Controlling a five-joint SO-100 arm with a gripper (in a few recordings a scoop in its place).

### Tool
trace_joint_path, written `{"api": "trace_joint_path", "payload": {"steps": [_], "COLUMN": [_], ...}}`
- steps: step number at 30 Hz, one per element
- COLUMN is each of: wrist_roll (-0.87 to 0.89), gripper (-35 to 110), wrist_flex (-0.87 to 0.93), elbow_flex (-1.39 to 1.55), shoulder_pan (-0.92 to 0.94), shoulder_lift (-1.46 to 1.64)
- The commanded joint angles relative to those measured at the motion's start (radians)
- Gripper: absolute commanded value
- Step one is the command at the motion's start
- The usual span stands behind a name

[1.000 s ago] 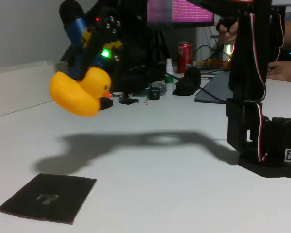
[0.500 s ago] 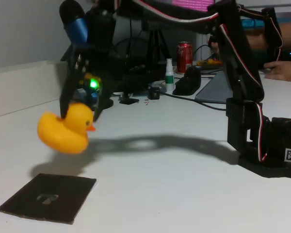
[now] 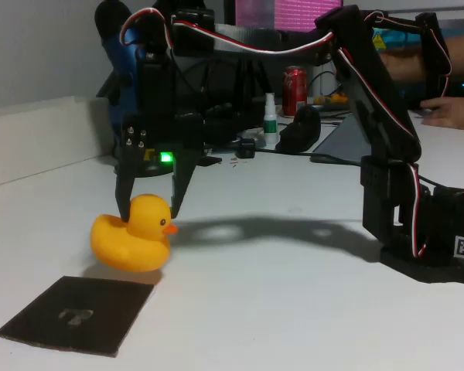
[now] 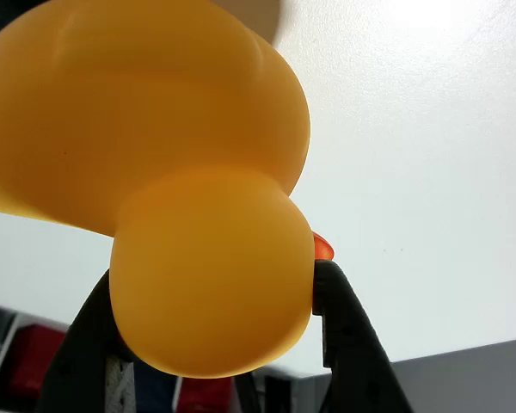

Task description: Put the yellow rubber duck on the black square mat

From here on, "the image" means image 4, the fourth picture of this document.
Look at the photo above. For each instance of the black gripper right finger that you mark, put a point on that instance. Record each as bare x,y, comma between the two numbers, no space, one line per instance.
357,357

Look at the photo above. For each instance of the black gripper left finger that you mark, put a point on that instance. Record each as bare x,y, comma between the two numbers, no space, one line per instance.
81,370

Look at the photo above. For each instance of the yellow rubber duck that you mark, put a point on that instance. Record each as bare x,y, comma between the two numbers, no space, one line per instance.
155,129

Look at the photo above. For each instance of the red storage box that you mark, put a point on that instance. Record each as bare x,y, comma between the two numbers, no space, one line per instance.
206,396
34,361

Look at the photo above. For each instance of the blue storage box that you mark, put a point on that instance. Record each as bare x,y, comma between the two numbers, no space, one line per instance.
155,387

